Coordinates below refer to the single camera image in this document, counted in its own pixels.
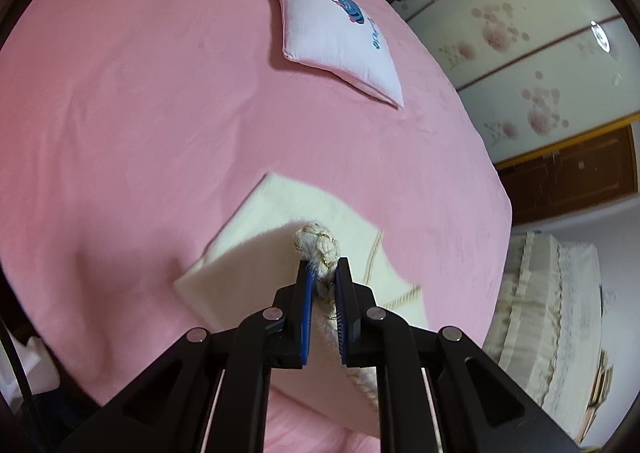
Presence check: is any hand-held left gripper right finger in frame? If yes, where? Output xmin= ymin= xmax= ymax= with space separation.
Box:
xmin=334 ymin=257 xmax=581 ymax=453

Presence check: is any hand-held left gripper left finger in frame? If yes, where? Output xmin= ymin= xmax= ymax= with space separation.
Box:
xmin=57 ymin=257 xmax=317 ymax=453

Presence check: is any white pillow with blue print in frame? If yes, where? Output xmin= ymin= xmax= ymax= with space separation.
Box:
xmin=272 ymin=0 xmax=405 ymax=109

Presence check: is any pink plush bed blanket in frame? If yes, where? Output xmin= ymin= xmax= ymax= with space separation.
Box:
xmin=0 ymin=0 xmax=513 ymax=453

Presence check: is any brown wooden door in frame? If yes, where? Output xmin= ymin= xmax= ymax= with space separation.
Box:
xmin=495 ymin=123 xmax=640 ymax=226

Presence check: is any cream knit cardigan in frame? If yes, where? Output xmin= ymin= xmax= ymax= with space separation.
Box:
xmin=172 ymin=172 xmax=431 ymax=439

